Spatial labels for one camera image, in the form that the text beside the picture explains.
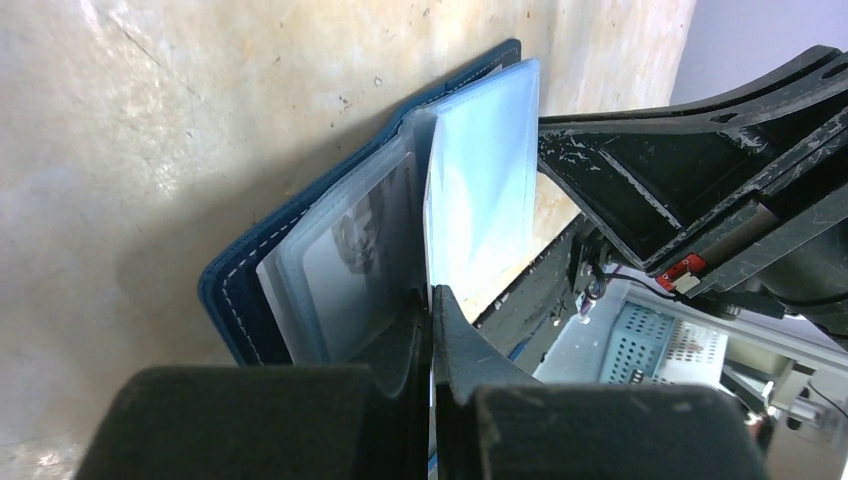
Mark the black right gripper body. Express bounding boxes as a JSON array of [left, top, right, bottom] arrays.
[[655, 186, 847, 332]]

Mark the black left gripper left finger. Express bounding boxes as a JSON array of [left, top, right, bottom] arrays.
[[77, 292, 429, 479]]

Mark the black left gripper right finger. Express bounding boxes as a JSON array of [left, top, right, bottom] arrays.
[[431, 286, 768, 479]]

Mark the white VIP credit card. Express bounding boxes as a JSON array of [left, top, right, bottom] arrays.
[[302, 153, 420, 362]]

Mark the dark blue leather card holder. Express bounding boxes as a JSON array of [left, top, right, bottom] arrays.
[[198, 39, 540, 365]]

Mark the white perforated basket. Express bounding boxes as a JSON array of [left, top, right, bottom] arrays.
[[655, 320, 728, 388]]

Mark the thin card edge-on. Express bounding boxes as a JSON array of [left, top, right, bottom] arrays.
[[427, 369, 438, 480]]

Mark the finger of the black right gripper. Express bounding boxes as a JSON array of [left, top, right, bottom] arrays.
[[538, 45, 847, 272]]

